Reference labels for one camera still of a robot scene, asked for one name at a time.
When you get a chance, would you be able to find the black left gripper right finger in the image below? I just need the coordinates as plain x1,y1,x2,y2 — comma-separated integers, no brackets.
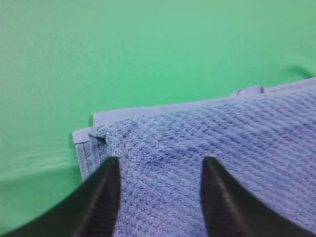
200,157,315,237

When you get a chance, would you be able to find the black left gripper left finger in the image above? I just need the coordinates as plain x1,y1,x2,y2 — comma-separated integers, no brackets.
5,157,120,237

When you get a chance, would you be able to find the blue waffle-weave towel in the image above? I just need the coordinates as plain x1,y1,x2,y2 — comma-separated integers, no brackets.
73,78,316,237

